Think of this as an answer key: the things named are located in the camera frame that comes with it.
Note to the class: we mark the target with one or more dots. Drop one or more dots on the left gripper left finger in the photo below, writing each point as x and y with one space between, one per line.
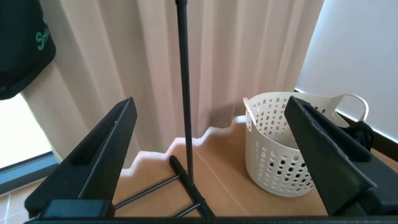
93 165

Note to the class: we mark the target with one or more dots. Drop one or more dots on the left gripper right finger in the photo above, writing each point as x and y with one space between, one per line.
335 168

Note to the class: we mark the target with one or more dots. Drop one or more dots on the heap of clothes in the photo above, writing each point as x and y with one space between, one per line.
363 133

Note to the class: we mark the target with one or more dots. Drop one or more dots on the black garment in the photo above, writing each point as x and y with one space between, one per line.
18 46

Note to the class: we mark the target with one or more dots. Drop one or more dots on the white laundry basket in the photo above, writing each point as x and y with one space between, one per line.
270 155

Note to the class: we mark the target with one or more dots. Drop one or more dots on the black clothes rack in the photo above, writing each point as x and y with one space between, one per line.
185 62

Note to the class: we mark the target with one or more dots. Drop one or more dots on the window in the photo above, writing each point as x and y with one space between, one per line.
18 140

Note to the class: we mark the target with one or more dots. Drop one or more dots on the beige curtain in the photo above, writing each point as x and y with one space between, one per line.
124 62

